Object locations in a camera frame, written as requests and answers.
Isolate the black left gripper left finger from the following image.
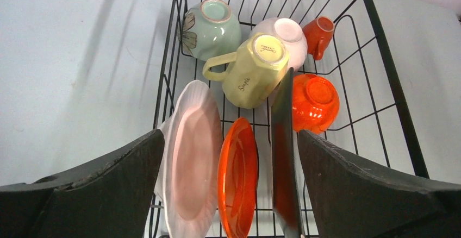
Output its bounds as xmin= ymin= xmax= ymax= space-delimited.
xmin=1 ymin=129 xmax=165 ymax=237

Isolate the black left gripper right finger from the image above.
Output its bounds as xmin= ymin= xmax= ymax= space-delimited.
xmin=297 ymin=130 xmax=460 ymax=237

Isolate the teal square plate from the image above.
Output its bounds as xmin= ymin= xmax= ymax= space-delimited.
xmin=270 ymin=68 xmax=305 ymax=237

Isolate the white pink fluted plate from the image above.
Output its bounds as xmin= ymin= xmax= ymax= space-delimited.
xmin=155 ymin=80 xmax=223 ymax=237

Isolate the orange round plate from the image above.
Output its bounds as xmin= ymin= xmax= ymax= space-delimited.
xmin=217 ymin=117 xmax=259 ymax=237

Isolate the yellow ceramic mug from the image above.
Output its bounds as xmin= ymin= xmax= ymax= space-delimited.
xmin=202 ymin=33 xmax=290 ymax=109

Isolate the orange glossy bowl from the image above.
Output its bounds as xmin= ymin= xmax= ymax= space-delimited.
xmin=292 ymin=74 xmax=340 ymax=134

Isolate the small orange ceramic cup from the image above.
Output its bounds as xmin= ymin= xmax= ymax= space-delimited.
xmin=302 ymin=16 xmax=335 ymax=61

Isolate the white ceramic bowl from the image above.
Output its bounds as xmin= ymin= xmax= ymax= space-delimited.
xmin=248 ymin=17 xmax=308 ymax=72

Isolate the green floral ceramic bowl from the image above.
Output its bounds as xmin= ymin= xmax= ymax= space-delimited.
xmin=177 ymin=0 xmax=242 ymax=61

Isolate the black wire dish rack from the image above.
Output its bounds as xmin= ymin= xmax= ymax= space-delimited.
xmin=145 ymin=0 xmax=430 ymax=238

